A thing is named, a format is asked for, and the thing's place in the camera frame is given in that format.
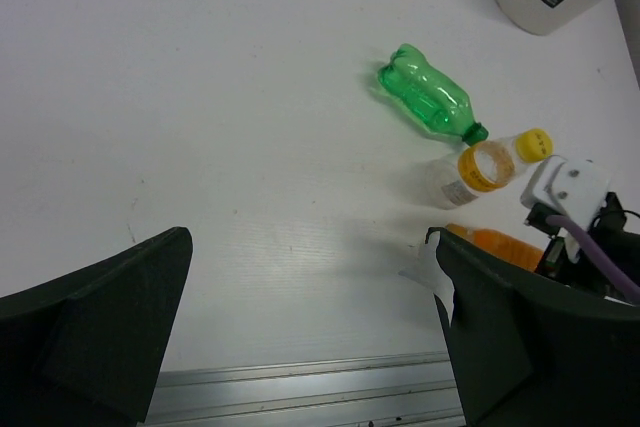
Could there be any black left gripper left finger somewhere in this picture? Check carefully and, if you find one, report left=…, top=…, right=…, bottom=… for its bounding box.
left=1, top=227, right=193, bottom=426

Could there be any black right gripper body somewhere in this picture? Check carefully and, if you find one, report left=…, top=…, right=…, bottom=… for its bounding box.
left=535, top=192, right=639, bottom=303

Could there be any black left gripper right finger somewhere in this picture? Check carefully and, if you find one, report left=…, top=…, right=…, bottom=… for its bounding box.
left=406, top=227, right=639, bottom=426

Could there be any orange bottle brown cap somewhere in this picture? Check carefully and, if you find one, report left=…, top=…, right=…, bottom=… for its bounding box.
left=446, top=223, right=544, bottom=272

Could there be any clear bottle yellow cap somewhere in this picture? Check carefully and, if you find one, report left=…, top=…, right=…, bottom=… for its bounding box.
left=426, top=128, right=554, bottom=210

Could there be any green plastic bottle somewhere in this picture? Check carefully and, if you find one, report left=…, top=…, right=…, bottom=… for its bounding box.
left=377, top=43, right=489, bottom=146

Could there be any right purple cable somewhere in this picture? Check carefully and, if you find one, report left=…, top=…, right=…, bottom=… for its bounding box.
left=547, top=214, right=640, bottom=303

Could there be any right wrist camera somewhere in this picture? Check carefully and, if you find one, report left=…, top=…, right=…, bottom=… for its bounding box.
left=520, top=155, right=611, bottom=236

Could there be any aluminium table edge rail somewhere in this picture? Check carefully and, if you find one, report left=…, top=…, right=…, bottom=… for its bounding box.
left=145, top=352, right=465, bottom=426

